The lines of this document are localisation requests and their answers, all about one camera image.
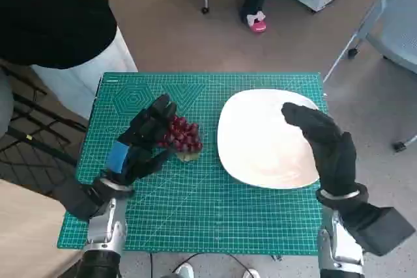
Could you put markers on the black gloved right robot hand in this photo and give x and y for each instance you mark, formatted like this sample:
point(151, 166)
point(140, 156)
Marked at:
point(335, 157)

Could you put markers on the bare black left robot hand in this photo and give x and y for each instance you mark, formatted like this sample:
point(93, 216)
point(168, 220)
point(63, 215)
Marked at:
point(140, 131)

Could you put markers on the red toy grape bunch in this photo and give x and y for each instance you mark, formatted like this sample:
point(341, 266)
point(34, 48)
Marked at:
point(185, 136)

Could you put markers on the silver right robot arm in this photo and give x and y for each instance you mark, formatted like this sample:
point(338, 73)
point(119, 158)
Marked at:
point(339, 248)

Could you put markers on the white plate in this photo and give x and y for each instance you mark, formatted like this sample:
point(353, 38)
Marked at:
point(260, 134)

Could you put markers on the green cutting mat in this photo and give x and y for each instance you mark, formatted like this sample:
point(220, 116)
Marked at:
point(211, 200)

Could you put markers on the black metal rack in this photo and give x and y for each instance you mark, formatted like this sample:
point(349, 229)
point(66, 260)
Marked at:
point(39, 138)

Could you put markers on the grey rounded cushion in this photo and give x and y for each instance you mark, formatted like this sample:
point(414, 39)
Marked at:
point(6, 102)

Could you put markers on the blue-grey chair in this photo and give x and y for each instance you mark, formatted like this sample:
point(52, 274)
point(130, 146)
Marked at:
point(397, 30)

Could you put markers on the white shoe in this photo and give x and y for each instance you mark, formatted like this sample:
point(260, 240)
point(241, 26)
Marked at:
point(251, 274)
point(185, 272)

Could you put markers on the beige wooden board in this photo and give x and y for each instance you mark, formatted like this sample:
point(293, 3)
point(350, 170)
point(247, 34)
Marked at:
point(26, 242)

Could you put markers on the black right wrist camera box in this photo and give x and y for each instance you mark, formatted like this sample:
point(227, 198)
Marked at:
point(381, 229)

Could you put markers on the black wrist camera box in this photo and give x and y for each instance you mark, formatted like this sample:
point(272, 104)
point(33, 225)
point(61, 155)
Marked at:
point(381, 229)
point(81, 200)

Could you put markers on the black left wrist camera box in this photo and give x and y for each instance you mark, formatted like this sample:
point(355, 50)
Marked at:
point(81, 200)

